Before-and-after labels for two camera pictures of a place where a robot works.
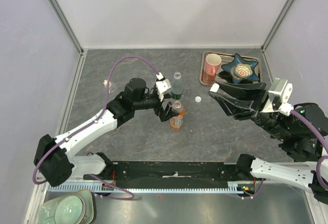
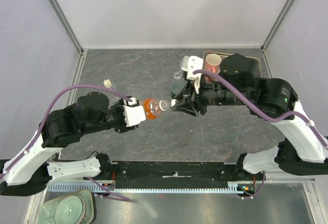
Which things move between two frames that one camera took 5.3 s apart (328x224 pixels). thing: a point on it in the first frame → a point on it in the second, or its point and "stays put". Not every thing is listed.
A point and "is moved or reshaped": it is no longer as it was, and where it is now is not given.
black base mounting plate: x=168 y=171 stays put
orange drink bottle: x=177 y=122 is moved or reshaped
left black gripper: x=166 y=115 → x=123 y=128
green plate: x=70 y=209 stays put
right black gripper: x=238 y=107 → x=190 y=93
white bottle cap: x=214 y=87 is moved or reshaped
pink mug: x=212 y=63 stays put
